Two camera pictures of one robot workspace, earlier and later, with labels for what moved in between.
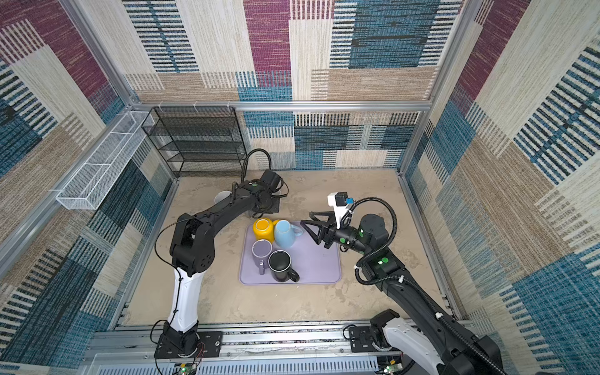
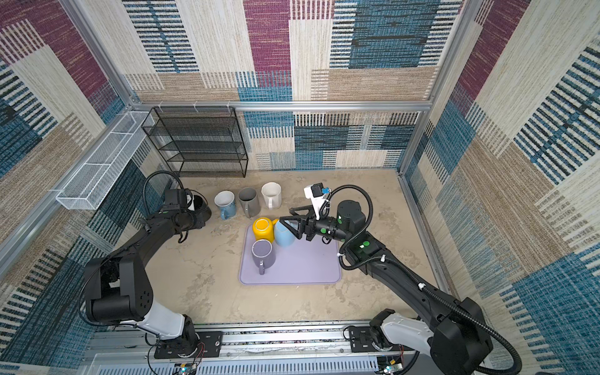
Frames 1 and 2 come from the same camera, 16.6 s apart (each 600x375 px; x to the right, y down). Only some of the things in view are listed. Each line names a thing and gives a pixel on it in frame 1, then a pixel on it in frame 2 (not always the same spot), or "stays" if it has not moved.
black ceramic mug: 279,262 → 201,210
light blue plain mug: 285,233 stays
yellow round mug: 264,228 stays
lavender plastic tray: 313,262 stays
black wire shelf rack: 198,141 stays
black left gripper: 276,198 → 199,216
